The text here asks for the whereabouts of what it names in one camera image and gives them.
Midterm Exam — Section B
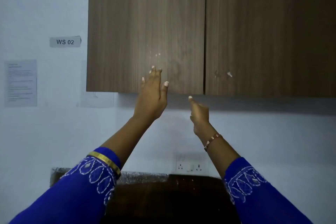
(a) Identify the person's right hand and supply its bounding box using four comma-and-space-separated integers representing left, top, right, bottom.
188, 96, 216, 142

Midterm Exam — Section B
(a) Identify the person's left hand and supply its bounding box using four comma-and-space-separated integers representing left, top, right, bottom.
133, 66, 169, 121

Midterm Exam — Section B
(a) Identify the person's left forearm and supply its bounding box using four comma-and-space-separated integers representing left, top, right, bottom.
9, 115, 159, 224

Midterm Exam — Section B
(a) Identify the person's right forearm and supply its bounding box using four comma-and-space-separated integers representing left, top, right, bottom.
203, 134, 313, 224

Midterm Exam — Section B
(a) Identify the brown wooden cabinet door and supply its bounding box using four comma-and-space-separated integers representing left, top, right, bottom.
86, 0, 207, 95
204, 0, 336, 98

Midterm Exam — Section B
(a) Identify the gold bangle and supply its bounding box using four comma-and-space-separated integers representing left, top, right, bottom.
87, 151, 122, 179

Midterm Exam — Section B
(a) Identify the printed paper notice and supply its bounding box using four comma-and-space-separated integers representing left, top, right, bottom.
4, 59, 38, 108

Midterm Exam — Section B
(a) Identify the beaded wrist bracelet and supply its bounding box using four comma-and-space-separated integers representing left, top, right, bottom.
203, 134, 223, 152

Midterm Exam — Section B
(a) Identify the white wall power socket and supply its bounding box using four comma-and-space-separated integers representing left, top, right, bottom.
175, 153, 210, 175

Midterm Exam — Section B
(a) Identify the grey wall label sign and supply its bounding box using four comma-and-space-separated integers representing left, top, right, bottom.
49, 36, 82, 48

